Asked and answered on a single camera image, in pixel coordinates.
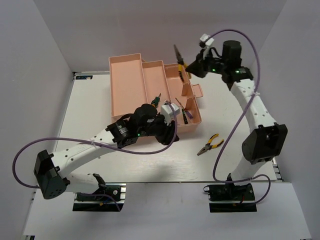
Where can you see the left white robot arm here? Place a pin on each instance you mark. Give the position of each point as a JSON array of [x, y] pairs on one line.
[[54, 171]]

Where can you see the purple-handled small screwdriver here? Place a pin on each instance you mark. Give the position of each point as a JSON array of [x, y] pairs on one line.
[[185, 110]]

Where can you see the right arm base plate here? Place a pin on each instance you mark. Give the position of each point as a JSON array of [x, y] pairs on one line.
[[231, 198]]

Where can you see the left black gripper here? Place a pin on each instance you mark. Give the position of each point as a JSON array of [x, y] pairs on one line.
[[168, 136]]

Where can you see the green orange-capped stubby screwdriver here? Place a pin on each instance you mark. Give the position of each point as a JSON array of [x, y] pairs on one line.
[[155, 101]]

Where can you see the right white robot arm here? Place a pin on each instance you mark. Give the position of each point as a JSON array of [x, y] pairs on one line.
[[267, 137]]

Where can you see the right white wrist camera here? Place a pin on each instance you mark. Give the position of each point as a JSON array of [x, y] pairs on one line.
[[206, 41]]

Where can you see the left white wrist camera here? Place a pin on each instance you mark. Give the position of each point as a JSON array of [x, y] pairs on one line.
[[169, 111]]

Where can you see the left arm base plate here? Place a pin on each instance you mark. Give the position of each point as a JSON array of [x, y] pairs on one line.
[[110, 198]]

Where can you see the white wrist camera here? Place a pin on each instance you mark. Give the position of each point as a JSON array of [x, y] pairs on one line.
[[169, 111], [206, 41]]

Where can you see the yellow-handled cutting pliers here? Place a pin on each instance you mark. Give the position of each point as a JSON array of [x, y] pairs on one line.
[[180, 62]]

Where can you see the black logo sticker left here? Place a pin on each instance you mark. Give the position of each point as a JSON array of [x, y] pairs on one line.
[[83, 77]]

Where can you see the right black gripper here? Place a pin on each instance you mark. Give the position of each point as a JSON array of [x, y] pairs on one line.
[[198, 67]]

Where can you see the yellow long-nose pliers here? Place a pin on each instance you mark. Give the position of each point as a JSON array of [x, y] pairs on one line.
[[209, 145]]

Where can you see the pink plastic toolbox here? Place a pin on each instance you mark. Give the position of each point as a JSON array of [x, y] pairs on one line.
[[134, 82]]

